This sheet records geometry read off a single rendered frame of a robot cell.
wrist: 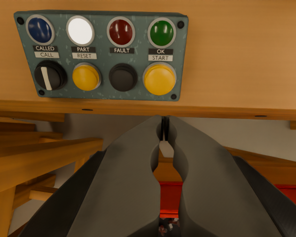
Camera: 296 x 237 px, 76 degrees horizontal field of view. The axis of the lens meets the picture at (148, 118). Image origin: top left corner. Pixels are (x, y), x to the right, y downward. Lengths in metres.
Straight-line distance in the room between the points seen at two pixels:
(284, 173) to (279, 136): 0.96
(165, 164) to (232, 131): 0.92
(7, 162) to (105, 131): 0.74
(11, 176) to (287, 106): 0.48
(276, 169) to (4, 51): 0.41
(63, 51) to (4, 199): 0.39
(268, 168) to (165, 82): 0.24
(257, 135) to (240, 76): 1.04
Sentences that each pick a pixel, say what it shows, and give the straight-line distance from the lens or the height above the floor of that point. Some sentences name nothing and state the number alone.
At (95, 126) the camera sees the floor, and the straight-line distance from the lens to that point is 1.16.
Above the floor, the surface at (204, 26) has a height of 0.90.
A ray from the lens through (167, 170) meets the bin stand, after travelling 0.32.
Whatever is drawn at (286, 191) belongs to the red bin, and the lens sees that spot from 0.34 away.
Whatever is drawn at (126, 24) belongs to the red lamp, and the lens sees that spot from 0.18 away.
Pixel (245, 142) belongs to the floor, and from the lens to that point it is 1.24.
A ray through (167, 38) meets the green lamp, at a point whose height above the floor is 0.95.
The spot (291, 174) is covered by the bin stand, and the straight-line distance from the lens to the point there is 0.39.
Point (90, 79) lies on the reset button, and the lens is 0.19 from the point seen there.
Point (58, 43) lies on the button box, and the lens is 0.20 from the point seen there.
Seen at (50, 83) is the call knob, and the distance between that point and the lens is 0.20.
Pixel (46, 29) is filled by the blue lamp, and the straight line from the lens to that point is 0.20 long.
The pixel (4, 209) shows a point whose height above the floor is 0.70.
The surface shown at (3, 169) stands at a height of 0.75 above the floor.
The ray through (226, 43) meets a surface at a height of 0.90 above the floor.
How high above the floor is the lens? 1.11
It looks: 86 degrees down
